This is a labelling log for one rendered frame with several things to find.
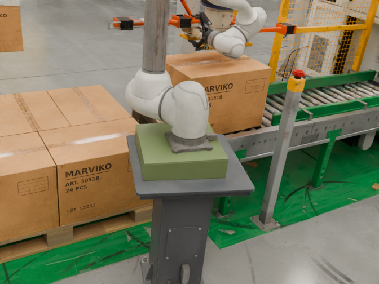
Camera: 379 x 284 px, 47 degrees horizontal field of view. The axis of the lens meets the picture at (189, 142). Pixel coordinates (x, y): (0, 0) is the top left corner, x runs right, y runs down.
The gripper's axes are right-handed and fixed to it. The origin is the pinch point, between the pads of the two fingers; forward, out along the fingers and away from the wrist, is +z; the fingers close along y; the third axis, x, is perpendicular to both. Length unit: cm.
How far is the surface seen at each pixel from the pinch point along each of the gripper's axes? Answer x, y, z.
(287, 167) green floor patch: 112, 118, 11
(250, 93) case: 42, 39, -7
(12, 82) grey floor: -48, 118, 255
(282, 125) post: 45, 48, -37
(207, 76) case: 8.0, 24.7, -8.2
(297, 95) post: 47, 28, -40
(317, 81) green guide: 149, 56, 33
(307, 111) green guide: 88, 54, -15
